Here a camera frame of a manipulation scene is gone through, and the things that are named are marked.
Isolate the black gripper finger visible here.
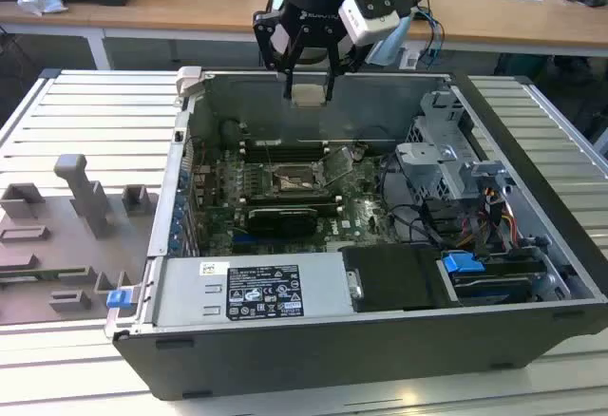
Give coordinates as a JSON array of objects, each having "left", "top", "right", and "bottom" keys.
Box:
[
  {"left": 252, "top": 9, "right": 305, "bottom": 100},
  {"left": 323, "top": 26, "right": 371, "bottom": 103}
]

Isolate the silver CPU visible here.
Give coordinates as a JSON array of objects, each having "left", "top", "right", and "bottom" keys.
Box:
[{"left": 292, "top": 84, "right": 329, "bottom": 108}]

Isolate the metal socket cover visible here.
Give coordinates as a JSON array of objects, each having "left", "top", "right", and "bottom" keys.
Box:
[{"left": 316, "top": 147, "right": 355, "bottom": 188}]

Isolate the RAM slot with black clips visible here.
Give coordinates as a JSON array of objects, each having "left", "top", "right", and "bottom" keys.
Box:
[
  {"left": 240, "top": 142, "right": 331, "bottom": 151},
  {"left": 240, "top": 151, "right": 331, "bottom": 161}
]

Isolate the CPU socket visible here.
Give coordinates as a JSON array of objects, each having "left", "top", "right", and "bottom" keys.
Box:
[{"left": 268, "top": 161, "right": 330, "bottom": 198}]

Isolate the pale blue teach pendant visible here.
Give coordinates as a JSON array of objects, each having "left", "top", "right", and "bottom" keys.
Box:
[{"left": 369, "top": 15, "right": 410, "bottom": 66}]

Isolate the grey case latch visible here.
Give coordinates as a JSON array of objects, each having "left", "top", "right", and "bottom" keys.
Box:
[{"left": 175, "top": 66, "right": 205, "bottom": 99}]

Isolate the wooden desk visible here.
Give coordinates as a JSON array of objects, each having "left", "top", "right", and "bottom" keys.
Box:
[{"left": 0, "top": 0, "right": 608, "bottom": 59}]

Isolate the metal drive cage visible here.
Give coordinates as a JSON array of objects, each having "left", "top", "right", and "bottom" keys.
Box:
[{"left": 393, "top": 88, "right": 519, "bottom": 203}]

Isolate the green motherboard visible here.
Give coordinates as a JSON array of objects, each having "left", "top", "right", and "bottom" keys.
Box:
[{"left": 192, "top": 142, "right": 398, "bottom": 256}]

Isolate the black graphics card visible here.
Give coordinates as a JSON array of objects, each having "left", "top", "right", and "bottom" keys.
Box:
[{"left": 246, "top": 205, "right": 318, "bottom": 239}]

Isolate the black plastic shroud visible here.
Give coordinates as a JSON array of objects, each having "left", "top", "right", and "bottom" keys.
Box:
[{"left": 340, "top": 243, "right": 451, "bottom": 315}]

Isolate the hard disk in blue carrier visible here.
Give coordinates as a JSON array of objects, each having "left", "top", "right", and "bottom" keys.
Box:
[{"left": 437, "top": 250, "right": 547, "bottom": 311}]

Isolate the silver power supply unit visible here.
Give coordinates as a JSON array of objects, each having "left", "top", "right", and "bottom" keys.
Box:
[{"left": 150, "top": 250, "right": 365, "bottom": 331}]

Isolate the crumpled white paper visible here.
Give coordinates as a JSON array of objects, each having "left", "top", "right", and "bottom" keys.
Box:
[{"left": 16, "top": 0, "right": 67, "bottom": 17}]

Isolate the grey parts rack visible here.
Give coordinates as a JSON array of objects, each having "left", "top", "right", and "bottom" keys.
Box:
[{"left": 0, "top": 153, "right": 161, "bottom": 327}]

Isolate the blue case latch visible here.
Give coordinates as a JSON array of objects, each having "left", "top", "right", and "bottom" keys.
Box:
[{"left": 106, "top": 289, "right": 132, "bottom": 311}]

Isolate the black PC case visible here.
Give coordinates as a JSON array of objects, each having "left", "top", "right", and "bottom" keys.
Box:
[{"left": 106, "top": 66, "right": 608, "bottom": 401}]

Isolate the green RAM stick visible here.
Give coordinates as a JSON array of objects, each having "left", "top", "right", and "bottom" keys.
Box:
[{"left": 0, "top": 267, "right": 91, "bottom": 282}]

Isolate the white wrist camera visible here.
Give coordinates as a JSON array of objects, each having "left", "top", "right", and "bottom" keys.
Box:
[{"left": 337, "top": 0, "right": 401, "bottom": 47}]

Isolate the blue cable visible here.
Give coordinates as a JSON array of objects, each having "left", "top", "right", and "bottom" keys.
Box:
[{"left": 417, "top": 5, "right": 446, "bottom": 59}]

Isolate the black wire bundle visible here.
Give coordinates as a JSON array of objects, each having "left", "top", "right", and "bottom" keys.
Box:
[{"left": 379, "top": 152, "right": 476, "bottom": 251}]

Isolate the red yellow wire bundle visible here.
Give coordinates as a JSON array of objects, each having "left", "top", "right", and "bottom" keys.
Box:
[{"left": 477, "top": 186, "right": 522, "bottom": 251}]

